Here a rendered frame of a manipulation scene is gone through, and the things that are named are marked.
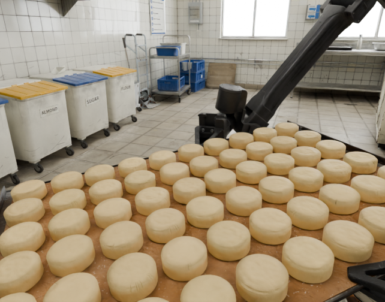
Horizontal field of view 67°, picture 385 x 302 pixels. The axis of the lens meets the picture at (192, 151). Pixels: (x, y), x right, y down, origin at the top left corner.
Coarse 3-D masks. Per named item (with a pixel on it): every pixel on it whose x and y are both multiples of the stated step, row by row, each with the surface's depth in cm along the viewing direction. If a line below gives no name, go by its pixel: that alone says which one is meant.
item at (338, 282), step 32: (320, 160) 52; (96, 224) 40; (0, 256) 36; (96, 256) 34; (160, 256) 34; (384, 256) 31; (32, 288) 31; (160, 288) 30; (288, 288) 29; (320, 288) 28
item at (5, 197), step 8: (288, 120) 69; (304, 128) 65; (328, 136) 59; (344, 144) 56; (368, 152) 52; (384, 160) 49; (8, 192) 50; (0, 200) 46; (8, 200) 48; (0, 208) 45; (0, 216) 44; (0, 224) 42; (0, 232) 40; (352, 288) 28; (360, 288) 28; (336, 296) 28; (344, 296) 27
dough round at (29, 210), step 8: (24, 200) 43; (32, 200) 43; (40, 200) 43; (8, 208) 42; (16, 208) 42; (24, 208) 41; (32, 208) 41; (40, 208) 42; (8, 216) 40; (16, 216) 40; (24, 216) 40; (32, 216) 41; (40, 216) 42; (8, 224) 40; (16, 224) 40
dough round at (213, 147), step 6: (210, 138) 60; (216, 138) 60; (222, 138) 60; (204, 144) 58; (210, 144) 57; (216, 144) 57; (222, 144) 57; (204, 150) 58; (210, 150) 57; (216, 150) 56; (222, 150) 57
